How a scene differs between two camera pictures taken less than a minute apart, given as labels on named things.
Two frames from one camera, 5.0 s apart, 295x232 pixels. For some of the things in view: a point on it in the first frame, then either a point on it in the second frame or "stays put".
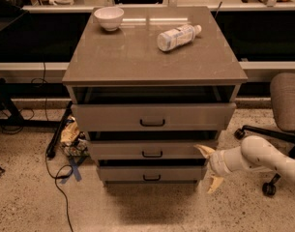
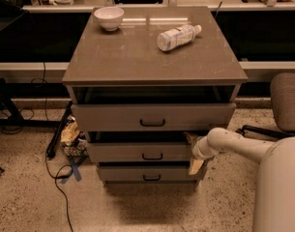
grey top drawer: (154, 117) stays put
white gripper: (217, 163) to (197, 151)
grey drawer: (157, 150) stays put
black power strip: (51, 146) stays put
